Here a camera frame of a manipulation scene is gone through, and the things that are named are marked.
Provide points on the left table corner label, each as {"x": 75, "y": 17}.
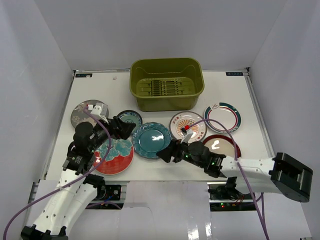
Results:
{"x": 83, "y": 75}

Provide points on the small blue patterned plate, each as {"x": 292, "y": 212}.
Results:
{"x": 131, "y": 116}

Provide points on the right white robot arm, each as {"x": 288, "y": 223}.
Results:
{"x": 281, "y": 174}

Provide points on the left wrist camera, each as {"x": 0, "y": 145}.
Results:
{"x": 99, "y": 111}

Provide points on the olive green plastic bin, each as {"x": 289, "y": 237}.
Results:
{"x": 166, "y": 84}

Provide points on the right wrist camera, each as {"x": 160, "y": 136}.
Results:
{"x": 187, "y": 134}

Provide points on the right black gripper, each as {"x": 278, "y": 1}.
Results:
{"x": 175, "y": 146}

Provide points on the teal scalloped plate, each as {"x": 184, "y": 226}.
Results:
{"x": 150, "y": 138}

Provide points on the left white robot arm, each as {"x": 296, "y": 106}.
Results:
{"x": 77, "y": 186}

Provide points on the white plate green rim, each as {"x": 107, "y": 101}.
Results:
{"x": 224, "y": 113}

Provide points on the beige plate dark red rim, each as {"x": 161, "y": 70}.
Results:
{"x": 220, "y": 144}

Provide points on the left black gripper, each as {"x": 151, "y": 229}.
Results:
{"x": 115, "y": 127}

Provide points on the grey deer snowflake plate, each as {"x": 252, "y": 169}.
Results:
{"x": 78, "y": 116}

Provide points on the right table corner label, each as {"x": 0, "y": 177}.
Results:
{"x": 234, "y": 73}

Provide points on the table corner label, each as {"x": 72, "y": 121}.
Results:
{"x": 83, "y": 75}
{"x": 234, "y": 73}

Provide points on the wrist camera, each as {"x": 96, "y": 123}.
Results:
{"x": 187, "y": 134}
{"x": 99, "y": 111}

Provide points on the white orange sunburst plate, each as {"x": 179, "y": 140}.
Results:
{"x": 183, "y": 118}

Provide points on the red and teal floral plate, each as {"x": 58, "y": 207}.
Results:
{"x": 119, "y": 158}

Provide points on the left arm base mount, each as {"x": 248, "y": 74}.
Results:
{"x": 108, "y": 198}

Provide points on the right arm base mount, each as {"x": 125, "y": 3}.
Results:
{"x": 222, "y": 199}

